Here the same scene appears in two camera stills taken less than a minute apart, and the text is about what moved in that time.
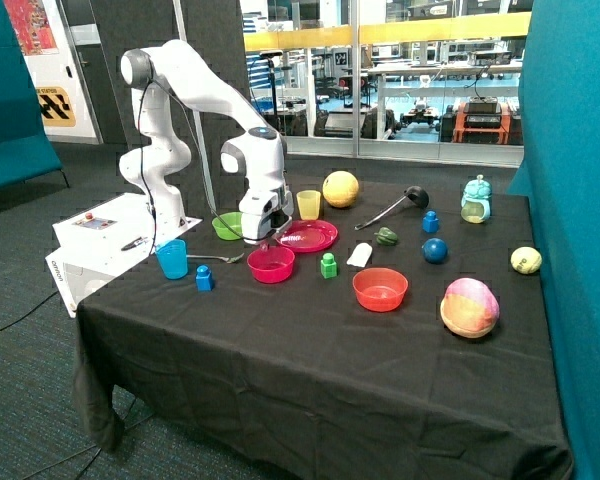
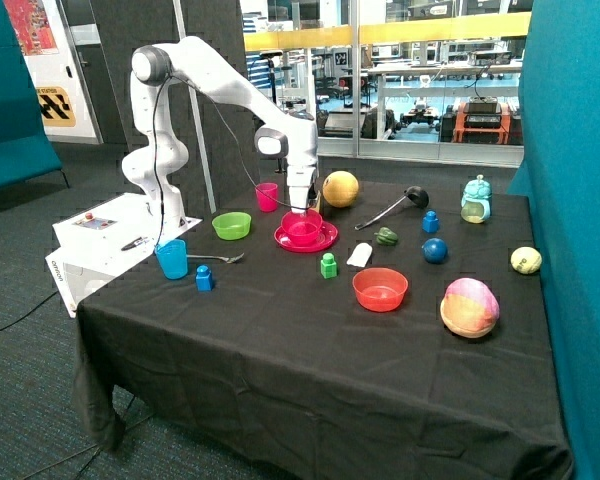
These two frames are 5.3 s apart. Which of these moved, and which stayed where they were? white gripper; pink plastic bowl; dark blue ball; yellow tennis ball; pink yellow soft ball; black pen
Moved: pink plastic bowl; white gripper
Stayed: dark blue ball; black pen; pink yellow soft ball; yellow tennis ball
